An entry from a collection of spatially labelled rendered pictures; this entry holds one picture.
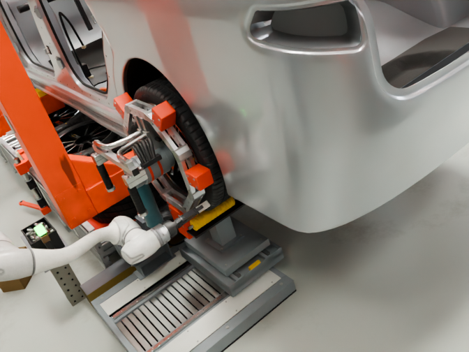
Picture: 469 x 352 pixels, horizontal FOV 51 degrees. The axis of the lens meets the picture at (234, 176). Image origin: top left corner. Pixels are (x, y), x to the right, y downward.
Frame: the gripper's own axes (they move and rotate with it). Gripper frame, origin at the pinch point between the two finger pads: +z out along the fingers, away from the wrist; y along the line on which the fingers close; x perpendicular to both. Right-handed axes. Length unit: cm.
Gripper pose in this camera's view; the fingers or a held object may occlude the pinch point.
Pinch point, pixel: (202, 207)
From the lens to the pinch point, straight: 225.6
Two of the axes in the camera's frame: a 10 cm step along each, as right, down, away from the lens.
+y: 2.4, -3.7, -9.0
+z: 7.6, -5.0, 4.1
